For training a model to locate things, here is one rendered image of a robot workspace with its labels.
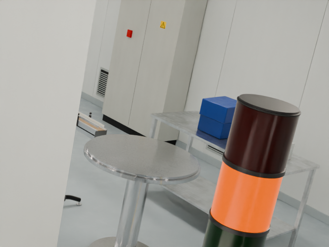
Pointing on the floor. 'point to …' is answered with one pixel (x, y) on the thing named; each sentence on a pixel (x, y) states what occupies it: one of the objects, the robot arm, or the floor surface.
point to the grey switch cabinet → (152, 63)
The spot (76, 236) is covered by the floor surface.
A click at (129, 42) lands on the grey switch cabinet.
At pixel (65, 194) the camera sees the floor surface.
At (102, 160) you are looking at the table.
